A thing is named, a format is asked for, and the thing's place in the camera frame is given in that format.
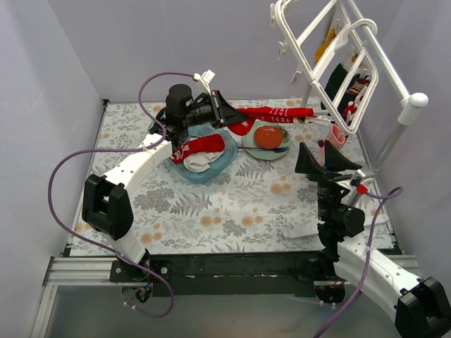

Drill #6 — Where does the pink sock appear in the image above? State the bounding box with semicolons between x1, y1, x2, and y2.
316;124;347;166

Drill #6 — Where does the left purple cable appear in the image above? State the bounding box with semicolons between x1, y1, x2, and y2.
48;72;198;318

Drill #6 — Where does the purple fork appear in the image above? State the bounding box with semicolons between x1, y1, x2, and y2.
238;146;289;154

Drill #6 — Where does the orange saucer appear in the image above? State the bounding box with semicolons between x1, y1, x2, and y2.
254;125;283;149

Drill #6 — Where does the purple cable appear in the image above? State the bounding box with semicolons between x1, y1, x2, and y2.
48;72;198;318
313;186;404;338

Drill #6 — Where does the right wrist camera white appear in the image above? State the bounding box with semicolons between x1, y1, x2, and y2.
345;168;375;206

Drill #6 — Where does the dark green sock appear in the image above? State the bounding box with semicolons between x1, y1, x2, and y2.
325;63;348;101

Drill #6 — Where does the white clip hanger rack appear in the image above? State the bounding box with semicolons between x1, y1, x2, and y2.
270;1;378;135

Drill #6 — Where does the plain white sock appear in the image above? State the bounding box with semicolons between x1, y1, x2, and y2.
183;151;223;173

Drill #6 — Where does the red snowflake sock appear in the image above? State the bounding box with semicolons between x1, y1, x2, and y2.
228;106;316;136

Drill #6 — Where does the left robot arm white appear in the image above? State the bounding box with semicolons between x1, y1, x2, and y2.
82;84;247;282

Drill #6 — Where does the yellow sock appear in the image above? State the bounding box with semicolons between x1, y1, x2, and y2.
314;28;337;63

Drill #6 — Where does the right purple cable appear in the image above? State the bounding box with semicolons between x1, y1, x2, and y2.
313;186;404;338

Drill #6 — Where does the red sock white pattern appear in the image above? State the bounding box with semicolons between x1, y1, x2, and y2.
171;134;225;164

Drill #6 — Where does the light green plate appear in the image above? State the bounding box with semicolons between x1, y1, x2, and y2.
241;121;291;161

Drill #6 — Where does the metal drying stand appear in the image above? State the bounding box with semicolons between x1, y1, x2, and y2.
284;0;430;241

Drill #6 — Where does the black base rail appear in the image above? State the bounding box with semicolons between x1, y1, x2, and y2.
109;251;346;304

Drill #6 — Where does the red white striped sock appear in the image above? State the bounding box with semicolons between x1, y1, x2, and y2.
340;79;371;125

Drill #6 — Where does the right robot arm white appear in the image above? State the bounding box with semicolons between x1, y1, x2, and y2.
295;141;450;337

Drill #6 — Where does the teal plastic basin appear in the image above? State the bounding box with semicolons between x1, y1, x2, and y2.
158;124;238;184

